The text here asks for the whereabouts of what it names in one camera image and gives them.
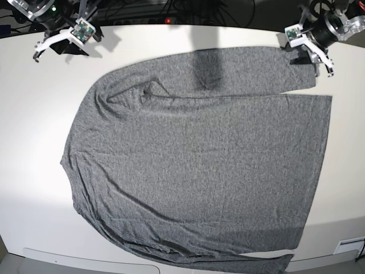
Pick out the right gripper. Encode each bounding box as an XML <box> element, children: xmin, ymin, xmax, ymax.
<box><xmin>33</xmin><ymin>11</ymin><xmax>104</xmax><ymax>62</ymax></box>

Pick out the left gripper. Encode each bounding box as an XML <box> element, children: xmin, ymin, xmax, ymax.
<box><xmin>281</xmin><ymin>7</ymin><xmax>338</xmax><ymax>77</ymax></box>

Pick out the grey long-sleeve T-shirt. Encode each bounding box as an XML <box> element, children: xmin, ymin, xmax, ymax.
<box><xmin>61</xmin><ymin>47</ymin><xmax>332</xmax><ymax>273</ymax></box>

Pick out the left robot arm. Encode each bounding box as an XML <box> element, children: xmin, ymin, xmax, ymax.
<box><xmin>283</xmin><ymin>1</ymin><xmax>364</xmax><ymax>77</ymax></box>

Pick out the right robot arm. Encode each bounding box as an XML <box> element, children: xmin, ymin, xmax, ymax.
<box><xmin>8</xmin><ymin>0</ymin><xmax>103</xmax><ymax>62</ymax></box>

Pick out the black power strip red light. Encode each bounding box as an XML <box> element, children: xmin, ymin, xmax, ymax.
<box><xmin>112</xmin><ymin>17</ymin><xmax>176</xmax><ymax>26</ymax></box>

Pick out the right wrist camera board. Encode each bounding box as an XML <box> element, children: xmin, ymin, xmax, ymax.
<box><xmin>71</xmin><ymin>18</ymin><xmax>92</xmax><ymax>44</ymax></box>

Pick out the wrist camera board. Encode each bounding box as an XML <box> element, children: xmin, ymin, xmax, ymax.
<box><xmin>285</xmin><ymin>24</ymin><xmax>302</xmax><ymax>43</ymax></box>
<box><xmin>71</xmin><ymin>18</ymin><xmax>92</xmax><ymax>44</ymax></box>

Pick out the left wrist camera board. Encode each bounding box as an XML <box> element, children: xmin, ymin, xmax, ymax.
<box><xmin>285</xmin><ymin>24</ymin><xmax>302</xmax><ymax>43</ymax></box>

